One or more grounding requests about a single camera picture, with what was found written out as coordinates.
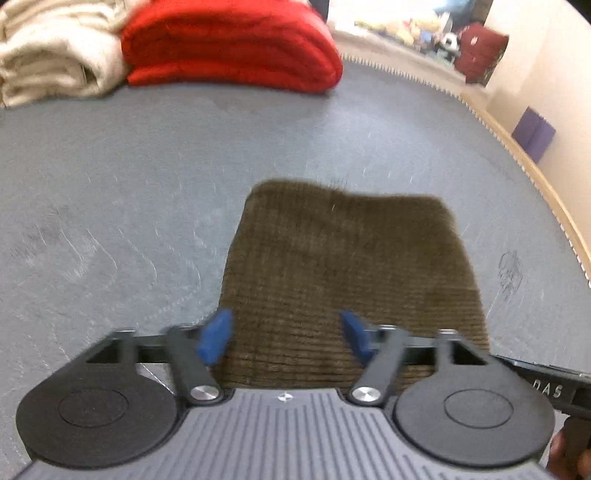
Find purple foam block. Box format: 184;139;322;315
512;107;544;155

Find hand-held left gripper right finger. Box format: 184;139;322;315
340;310;495;408

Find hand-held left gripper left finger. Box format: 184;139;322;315
85;308;234;407

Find red cushion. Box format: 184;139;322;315
455;23;510;86

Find person's right hand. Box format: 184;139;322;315
549;431;568;479

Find cream fleece folded blanket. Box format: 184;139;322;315
0;0;139;108

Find yellow bear plush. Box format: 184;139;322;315
381;18;416;40

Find brown corduroy pants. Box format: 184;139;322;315
217;179;491;391

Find purple rolled mat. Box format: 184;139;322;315
531;121;557;163

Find grey quilted bed mattress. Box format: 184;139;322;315
0;60;591;467

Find red folded blanket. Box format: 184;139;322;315
121;0;344;95

